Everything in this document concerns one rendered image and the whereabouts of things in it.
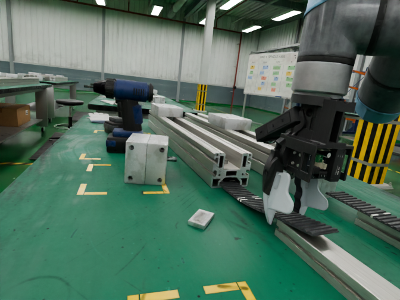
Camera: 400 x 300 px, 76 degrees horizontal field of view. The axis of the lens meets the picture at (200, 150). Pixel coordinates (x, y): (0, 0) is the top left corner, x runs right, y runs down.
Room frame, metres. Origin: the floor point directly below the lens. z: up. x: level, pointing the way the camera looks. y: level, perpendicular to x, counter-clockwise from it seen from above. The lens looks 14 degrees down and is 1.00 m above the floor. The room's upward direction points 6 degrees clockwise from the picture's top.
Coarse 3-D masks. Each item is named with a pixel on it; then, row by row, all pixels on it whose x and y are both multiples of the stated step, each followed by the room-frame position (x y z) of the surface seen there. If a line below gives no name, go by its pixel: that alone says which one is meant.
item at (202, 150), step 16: (160, 128) 1.05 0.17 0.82; (176, 128) 0.85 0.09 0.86; (192, 128) 0.91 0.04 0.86; (176, 144) 0.83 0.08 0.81; (192, 144) 0.72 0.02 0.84; (208, 144) 0.64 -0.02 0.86; (224, 144) 0.68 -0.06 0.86; (192, 160) 0.68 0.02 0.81; (208, 160) 0.59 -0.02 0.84; (224, 160) 0.57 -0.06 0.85; (240, 160) 0.59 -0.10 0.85; (208, 176) 0.58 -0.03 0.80; (224, 176) 0.57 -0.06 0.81; (240, 176) 0.59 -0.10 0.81
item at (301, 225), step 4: (296, 224) 0.35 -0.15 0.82; (300, 224) 0.35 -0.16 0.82; (304, 224) 0.35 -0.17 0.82; (308, 224) 0.36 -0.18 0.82; (312, 224) 0.35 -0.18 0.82; (316, 224) 0.35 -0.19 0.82; (320, 224) 0.35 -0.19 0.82; (324, 224) 0.36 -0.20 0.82; (296, 228) 0.34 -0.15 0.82; (300, 228) 0.34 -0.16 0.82; (304, 228) 0.34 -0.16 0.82
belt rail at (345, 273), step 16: (288, 224) 0.37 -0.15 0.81; (288, 240) 0.36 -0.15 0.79; (304, 240) 0.33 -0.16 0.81; (320, 240) 0.33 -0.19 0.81; (304, 256) 0.33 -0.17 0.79; (320, 256) 0.30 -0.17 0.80; (336, 256) 0.30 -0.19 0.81; (352, 256) 0.30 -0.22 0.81; (320, 272) 0.30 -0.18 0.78; (336, 272) 0.28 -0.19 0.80; (352, 272) 0.27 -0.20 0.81; (368, 272) 0.27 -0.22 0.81; (336, 288) 0.27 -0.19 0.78; (352, 288) 0.26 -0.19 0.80; (368, 288) 0.25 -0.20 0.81; (384, 288) 0.25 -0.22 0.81
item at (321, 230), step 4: (308, 228) 0.34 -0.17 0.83; (312, 228) 0.34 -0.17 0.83; (316, 228) 0.34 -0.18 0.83; (320, 228) 0.34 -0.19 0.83; (324, 228) 0.34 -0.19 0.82; (328, 228) 0.35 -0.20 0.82; (332, 228) 0.34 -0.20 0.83; (336, 228) 0.34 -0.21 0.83; (304, 232) 0.33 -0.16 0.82; (308, 232) 0.32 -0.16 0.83; (312, 232) 0.32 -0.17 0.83; (316, 232) 0.32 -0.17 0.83; (320, 232) 0.33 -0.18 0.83; (324, 232) 0.33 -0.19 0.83; (328, 232) 0.33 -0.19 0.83; (332, 232) 0.33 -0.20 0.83; (336, 232) 0.34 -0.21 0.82
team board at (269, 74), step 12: (252, 60) 6.88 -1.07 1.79; (264, 60) 6.58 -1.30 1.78; (276, 60) 6.30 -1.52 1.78; (288, 60) 6.04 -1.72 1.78; (252, 72) 6.83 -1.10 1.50; (264, 72) 6.53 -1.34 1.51; (276, 72) 6.25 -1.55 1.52; (288, 72) 5.99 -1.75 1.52; (252, 84) 6.79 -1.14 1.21; (264, 84) 6.48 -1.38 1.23; (276, 84) 6.20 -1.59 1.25; (288, 84) 5.94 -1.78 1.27; (276, 96) 6.08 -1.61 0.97; (288, 96) 5.90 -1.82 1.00; (288, 108) 5.90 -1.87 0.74
